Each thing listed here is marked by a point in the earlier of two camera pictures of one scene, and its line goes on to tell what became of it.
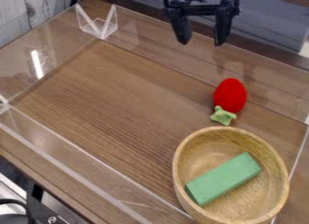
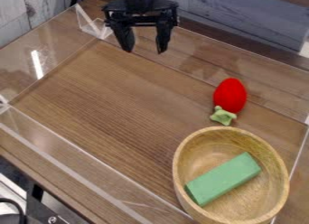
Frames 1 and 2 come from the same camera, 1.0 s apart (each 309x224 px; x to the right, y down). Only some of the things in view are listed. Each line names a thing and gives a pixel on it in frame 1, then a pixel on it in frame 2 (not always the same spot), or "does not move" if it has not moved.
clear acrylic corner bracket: (99, 28) does not move
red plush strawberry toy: (229, 95) does not move
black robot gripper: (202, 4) to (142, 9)
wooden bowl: (230, 176) does not move
